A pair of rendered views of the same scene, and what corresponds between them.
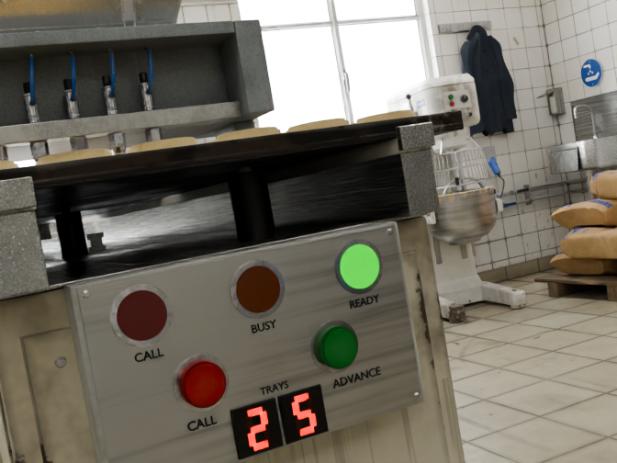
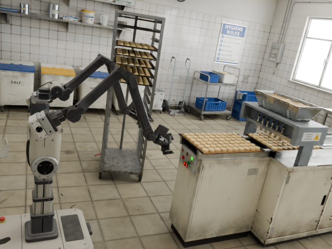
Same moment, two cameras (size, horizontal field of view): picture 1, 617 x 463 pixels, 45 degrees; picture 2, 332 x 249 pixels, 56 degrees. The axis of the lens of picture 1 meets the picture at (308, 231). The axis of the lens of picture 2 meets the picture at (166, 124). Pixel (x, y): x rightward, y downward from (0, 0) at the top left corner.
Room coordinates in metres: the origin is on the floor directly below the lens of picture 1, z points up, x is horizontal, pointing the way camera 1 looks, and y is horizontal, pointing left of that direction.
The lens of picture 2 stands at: (0.24, -2.26, 1.76)
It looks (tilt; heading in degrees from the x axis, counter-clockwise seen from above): 18 degrees down; 88
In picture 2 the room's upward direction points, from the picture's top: 9 degrees clockwise
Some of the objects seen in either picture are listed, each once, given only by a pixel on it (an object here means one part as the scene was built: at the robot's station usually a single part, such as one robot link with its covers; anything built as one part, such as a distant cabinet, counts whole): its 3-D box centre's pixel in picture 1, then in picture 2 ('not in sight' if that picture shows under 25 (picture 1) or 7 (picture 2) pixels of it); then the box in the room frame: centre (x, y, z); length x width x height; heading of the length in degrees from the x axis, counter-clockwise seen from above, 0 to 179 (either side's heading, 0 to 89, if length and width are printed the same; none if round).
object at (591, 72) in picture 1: (591, 73); not in sight; (5.30, -2.15, 1.36); 0.20 x 0.01 x 0.20; 24
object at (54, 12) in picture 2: not in sight; (54, 11); (-1.81, 3.30, 1.67); 0.18 x 0.18 x 0.22
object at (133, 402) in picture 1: (259, 347); (188, 158); (0.52, 0.05, 0.77); 0.24 x 0.04 x 0.14; 115
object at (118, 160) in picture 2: not in sight; (128, 96); (-0.14, 1.17, 0.93); 0.64 x 0.51 x 1.78; 100
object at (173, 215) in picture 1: (134, 220); (294, 151); (1.47, 0.33, 0.87); 2.01 x 0.03 x 0.07; 25
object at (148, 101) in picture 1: (150, 97); (281, 131); (1.27, 0.22, 1.07); 0.06 x 0.03 x 0.18; 25
